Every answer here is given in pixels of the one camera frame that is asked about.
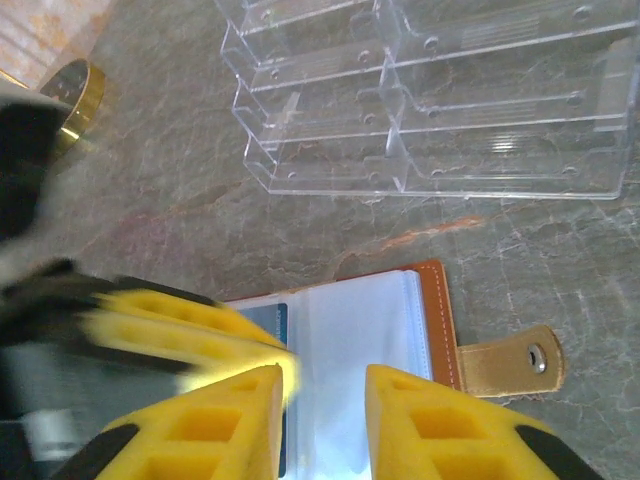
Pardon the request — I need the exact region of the blue credit card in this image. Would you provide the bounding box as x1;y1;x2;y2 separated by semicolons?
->
238;302;290;476

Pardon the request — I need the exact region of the round gold-rimmed tin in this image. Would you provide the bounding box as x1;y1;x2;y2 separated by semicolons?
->
38;58;108;152

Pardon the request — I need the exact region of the brown leather card holder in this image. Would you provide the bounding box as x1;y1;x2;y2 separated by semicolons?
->
219;257;567;480

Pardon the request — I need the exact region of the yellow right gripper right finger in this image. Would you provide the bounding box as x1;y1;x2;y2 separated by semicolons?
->
363;363;604;480

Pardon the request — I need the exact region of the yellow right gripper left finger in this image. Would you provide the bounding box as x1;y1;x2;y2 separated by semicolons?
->
52;363;287;480

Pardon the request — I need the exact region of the clear acrylic card rack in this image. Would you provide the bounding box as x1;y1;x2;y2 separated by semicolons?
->
214;0;640;202

